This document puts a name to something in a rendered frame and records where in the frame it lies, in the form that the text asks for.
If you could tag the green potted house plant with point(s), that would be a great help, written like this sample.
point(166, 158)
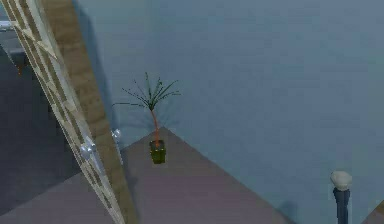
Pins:
point(157, 150)

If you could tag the silver round door knob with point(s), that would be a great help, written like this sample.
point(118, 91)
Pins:
point(116, 134)
point(87, 149)

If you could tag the brown wooden room door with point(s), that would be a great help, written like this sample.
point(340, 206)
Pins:
point(85, 100)

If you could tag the white dome floor lamp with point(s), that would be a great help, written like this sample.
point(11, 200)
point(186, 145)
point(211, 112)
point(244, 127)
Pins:
point(341, 195)

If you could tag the brown wooden furniture corner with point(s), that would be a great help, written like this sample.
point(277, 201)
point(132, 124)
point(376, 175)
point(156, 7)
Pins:
point(376, 215)

